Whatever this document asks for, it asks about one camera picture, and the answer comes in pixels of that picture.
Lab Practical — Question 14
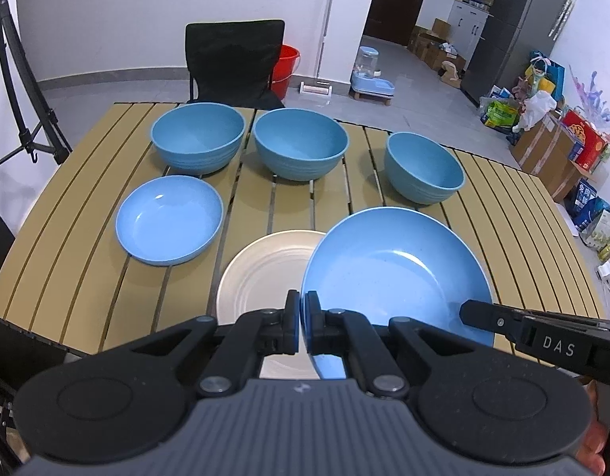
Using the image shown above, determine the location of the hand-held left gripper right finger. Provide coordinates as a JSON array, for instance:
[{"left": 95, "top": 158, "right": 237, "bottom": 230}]
[{"left": 304, "top": 290, "right": 514, "bottom": 397}]

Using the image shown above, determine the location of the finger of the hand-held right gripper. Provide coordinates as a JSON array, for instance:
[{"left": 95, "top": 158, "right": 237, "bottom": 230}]
[{"left": 458, "top": 299, "right": 530, "bottom": 344}]

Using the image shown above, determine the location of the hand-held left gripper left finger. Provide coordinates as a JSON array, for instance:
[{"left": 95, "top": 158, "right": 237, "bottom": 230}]
[{"left": 96, "top": 290, "right": 302, "bottom": 397}]

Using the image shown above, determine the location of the cream plate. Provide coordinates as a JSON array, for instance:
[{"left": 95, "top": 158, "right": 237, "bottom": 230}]
[{"left": 216, "top": 229, "right": 346, "bottom": 380}]

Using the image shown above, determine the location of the shallow blue plate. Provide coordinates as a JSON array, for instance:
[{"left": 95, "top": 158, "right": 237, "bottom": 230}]
[
  {"left": 115, "top": 175, "right": 224, "bottom": 266},
  {"left": 300, "top": 207, "right": 495, "bottom": 380}
]

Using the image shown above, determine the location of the deep blue bowl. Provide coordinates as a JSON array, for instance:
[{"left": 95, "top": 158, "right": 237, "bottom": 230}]
[
  {"left": 151, "top": 102, "right": 246, "bottom": 175},
  {"left": 384, "top": 132, "right": 465, "bottom": 205},
  {"left": 253, "top": 108, "right": 349, "bottom": 182}
]

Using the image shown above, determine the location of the person's right hand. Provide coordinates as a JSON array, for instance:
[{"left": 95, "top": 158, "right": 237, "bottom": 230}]
[{"left": 575, "top": 381, "right": 608, "bottom": 476}]

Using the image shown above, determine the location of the white green bag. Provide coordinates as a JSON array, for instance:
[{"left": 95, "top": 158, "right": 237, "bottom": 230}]
[{"left": 583, "top": 208, "right": 610, "bottom": 251}]

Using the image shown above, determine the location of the blue pet food bag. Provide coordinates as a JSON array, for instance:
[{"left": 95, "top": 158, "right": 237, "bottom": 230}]
[{"left": 565, "top": 181, "right": 610, "bottom": 224}]

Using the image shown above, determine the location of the large cardboard box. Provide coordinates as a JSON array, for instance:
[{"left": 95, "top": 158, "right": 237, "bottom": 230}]
[{"left": 512, "top": 111, "right": 598, "bottom": 203}]

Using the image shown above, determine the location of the green pet food bag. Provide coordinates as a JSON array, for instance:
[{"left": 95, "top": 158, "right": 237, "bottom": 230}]
[{"left": 483, "top": 99, "right": 520, "bottom": 129}]

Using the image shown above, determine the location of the red gift box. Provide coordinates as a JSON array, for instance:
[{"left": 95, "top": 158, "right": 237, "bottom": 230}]
[{"left": 560, "top": 106, "right": 610, "bottom": 172}]

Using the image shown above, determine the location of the white plastic bag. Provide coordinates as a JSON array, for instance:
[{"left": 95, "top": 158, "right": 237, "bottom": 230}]
[{"left": 519, "top": 90, "right": 558, "bottom": 132}]

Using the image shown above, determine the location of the white flat mop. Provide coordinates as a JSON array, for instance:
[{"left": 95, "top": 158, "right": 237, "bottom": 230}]
[{"left": 299, "top": 0, "right": 340, "bottom": 99}]

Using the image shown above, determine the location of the tan cat scratcher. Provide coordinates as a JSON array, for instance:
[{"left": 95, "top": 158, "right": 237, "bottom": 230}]
[{"left": 439, "top": 59, "right": 467, "bottom": 89}]

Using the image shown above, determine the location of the purple paper decoration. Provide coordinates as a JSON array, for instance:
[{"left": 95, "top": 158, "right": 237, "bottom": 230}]
[{"left": 569, "top": 67, "right": 610, "bottom": 127}]

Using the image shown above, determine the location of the blue gift bag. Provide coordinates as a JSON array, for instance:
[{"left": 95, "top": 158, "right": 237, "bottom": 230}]
[{"left": 528, "top": 50, "right": 566, "bottom": 102}]

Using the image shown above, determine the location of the red bucket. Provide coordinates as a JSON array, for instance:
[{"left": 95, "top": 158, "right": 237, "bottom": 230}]
[{"left": 271, "top": 44, "right": 302, "bottom": 100}]

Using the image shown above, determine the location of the blue pet water dispenser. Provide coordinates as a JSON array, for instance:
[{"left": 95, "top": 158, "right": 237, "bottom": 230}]
[{"left": 350, "top": 46, "right": 396, "bottom": 105}]

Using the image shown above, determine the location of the black folding chair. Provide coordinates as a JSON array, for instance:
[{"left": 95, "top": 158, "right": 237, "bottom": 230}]
[{"left": 185, "top": 20, "right": 286, "bottom": 109}]

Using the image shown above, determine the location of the open cardboard box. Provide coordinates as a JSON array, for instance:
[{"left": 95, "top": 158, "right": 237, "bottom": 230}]
[
  {"left": 408, "top": 25, "right": 435, "bottom": 58},
  {"left": 426, "top": 19, "right": 467, "bottom": 73}
]

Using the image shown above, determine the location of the grey refrigerator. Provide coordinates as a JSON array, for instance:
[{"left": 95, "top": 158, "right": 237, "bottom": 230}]
[{"left": 461, "top": 0, "right": 578, "bottom": 105}]

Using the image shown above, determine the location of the grey lower cabinet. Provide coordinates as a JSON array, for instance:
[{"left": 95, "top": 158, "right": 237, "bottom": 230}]
[{"left": 448, "top": 0, "right": 489, "bottom": 58}]

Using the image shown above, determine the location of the dark brown door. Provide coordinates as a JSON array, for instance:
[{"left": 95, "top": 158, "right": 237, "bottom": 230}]
[{"left": 363, "top": 0, "right": 425, "bottom": 48}]

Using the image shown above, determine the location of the black tripod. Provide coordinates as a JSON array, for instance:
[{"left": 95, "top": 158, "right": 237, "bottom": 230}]
[{"left": 0, "top": 0, "right": 72, "bottom": 174}]

